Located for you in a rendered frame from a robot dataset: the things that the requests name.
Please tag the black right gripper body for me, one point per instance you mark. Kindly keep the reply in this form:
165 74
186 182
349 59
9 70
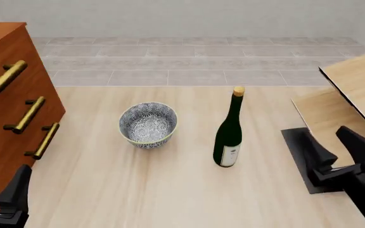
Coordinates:
334 177

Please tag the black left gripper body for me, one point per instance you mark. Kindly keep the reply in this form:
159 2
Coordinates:
3 221

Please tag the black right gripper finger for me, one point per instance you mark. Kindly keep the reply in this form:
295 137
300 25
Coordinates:
363 146
317 152

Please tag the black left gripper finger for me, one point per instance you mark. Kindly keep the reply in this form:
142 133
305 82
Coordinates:
16 192

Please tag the pale wood wine rack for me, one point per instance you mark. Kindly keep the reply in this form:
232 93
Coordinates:
356 78

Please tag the dark green wine bottle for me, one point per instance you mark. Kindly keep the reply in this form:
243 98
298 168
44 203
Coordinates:
228 133

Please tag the blue white patterned bowl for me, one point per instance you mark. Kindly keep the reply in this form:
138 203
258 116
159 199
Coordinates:
147 126

